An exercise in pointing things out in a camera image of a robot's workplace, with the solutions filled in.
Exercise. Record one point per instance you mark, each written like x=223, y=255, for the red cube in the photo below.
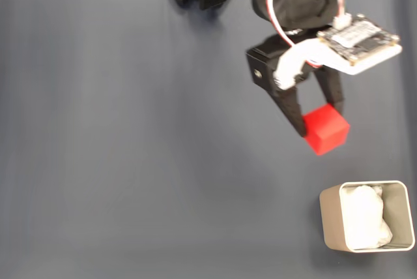
x=325, y=129

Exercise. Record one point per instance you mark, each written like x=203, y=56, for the beige box with white rim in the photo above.
x=330, y=220

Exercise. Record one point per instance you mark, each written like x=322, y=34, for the crumpled white paper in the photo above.
x=361, y=217

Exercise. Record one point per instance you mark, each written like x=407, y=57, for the camera board on white mount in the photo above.
x=358, y=41

